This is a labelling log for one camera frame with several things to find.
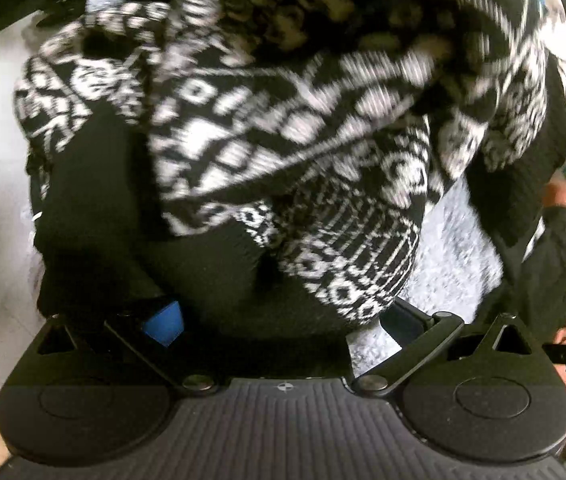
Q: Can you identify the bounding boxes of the black jacket white panels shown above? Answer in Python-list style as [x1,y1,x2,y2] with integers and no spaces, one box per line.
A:
[493,210,566,346]

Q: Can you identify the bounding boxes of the black white patterned knit sweater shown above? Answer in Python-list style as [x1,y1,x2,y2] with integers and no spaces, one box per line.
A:
[13,0,566,326]

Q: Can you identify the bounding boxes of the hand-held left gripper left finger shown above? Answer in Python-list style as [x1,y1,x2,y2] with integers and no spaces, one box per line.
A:
[5,300,217,394]

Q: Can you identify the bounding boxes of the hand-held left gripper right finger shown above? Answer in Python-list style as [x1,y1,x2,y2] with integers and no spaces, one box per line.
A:
[354,299,561,397]

